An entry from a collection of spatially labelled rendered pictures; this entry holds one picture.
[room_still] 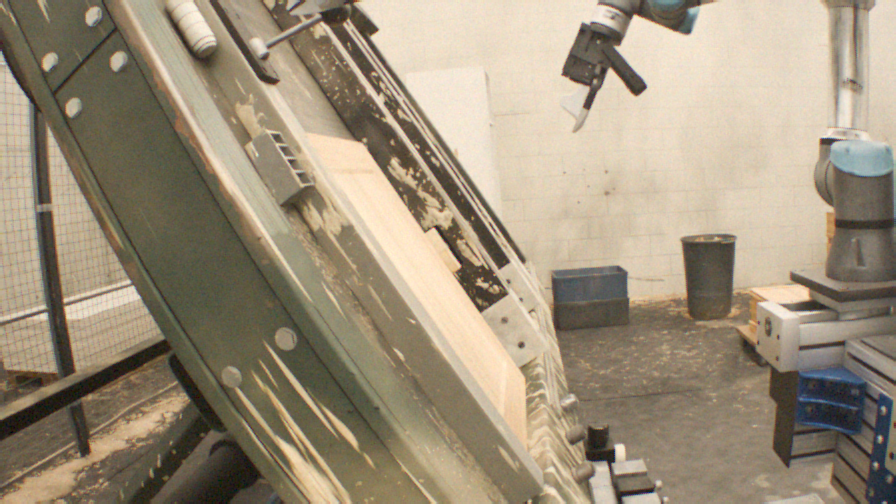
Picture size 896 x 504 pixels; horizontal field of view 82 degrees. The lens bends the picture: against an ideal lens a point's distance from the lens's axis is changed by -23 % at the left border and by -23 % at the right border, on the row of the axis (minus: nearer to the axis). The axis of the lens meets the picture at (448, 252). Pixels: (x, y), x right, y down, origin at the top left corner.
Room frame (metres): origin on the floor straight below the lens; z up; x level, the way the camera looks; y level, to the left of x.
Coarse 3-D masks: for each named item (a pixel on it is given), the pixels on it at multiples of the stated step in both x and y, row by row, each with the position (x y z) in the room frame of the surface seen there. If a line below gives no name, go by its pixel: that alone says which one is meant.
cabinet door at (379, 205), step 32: (352, 160) 0.94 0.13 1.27; (352, 192) 0.83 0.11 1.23; (384, 192) 1.02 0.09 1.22; (384, 224) 0.88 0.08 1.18; (416, 224) 1.07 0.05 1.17; (416, 256) 0.94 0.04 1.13; (416, 288) 0.82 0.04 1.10; (448, 288) 0.99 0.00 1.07; (448, 320) 0.86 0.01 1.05; (480, 320) 1.04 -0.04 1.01; (480, 352) 0.91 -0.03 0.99; (480, 384) 0.79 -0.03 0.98; (512, 384) 0.95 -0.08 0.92; (512, 416) 0.81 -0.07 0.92
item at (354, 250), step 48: (192, 0) 0.66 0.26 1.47; (240, 96) 0.65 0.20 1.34; (288, 144) 0.65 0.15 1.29; (336, 192) 0.66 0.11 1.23; (336, 240) 0.64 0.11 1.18; (384, 288) 0.64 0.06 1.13; (384, 336) 0.64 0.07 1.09; (432, 336) 0.64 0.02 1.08; (432, 384) 0.63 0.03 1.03; (480, 432) 0.63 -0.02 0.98; (528, 480) 0.62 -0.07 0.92
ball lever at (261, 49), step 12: (324, 12) 0.70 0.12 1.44; (336, 12) 0.70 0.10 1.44; (348, 12) 0.71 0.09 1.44; (300, 24) 0.70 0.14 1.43; (312, 24) 0.70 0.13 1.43; (336, 24) 0.71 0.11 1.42; (276, 36) 0.68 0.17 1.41; (288, 36) 0.69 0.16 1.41; (252, 48) 0.67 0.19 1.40; (264, 48) 0.67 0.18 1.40; (264, 60) 0.68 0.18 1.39
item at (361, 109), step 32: (320, 32) 1.18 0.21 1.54; (320, 64) 1.18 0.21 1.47; (352, 64) 1.19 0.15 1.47; (352, 96) 1.18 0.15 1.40; (352, 128) 1.18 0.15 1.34; (384, 128) 1.17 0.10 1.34; (384, 160) 1.17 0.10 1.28; (416, 160) 1.16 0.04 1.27; (416, 192) 1.16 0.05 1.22; (448, 224) 1.16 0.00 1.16; (480, 256) 1.15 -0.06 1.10; (480, 288) 1.15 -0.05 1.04; (512, 320) 1.15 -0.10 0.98; (512, 352) 1.15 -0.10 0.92
